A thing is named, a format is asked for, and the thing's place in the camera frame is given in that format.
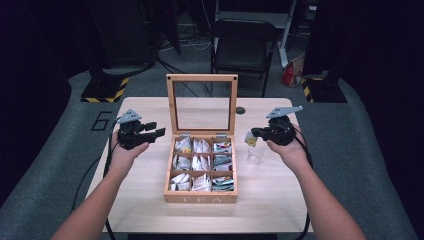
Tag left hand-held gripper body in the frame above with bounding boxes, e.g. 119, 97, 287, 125
116, 109, 148, 151

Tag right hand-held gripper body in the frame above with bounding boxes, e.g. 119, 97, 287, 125
265, 105, 304, 147

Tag yellow tagged tea bag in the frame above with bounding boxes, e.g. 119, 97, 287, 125
244, 130, 259, 148

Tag clear plastic cup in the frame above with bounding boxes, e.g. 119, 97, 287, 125
246, 145, 268, 166

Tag wooden tea box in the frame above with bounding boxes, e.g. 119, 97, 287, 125
162, 73, 239, 205

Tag person's left hand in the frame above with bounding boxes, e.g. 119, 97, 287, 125
109, 130, 150, 175

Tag person's right hand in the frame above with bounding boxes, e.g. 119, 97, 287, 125
266, 123, 311, 171

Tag striped black stand base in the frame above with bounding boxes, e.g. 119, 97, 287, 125
80, 75, 130, 104
300, 76, 348, 104

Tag sorted tea bags assortment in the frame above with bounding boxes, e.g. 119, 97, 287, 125
169, 135, 235, 193

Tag black folding chair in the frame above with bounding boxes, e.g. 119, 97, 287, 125
209, 18, 278, 98

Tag right hand-held gripper cable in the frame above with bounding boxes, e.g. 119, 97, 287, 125
293, 125, 315, 240

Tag hand-held gripper cable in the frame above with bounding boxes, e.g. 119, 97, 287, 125
102, 116, 124, 240
293, 125, 315, 240

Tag left hand-held gripper cable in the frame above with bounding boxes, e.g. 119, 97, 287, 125
102, 116, 124, 240

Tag black floor cables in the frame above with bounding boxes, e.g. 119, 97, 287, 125
156, 33, 212, 98

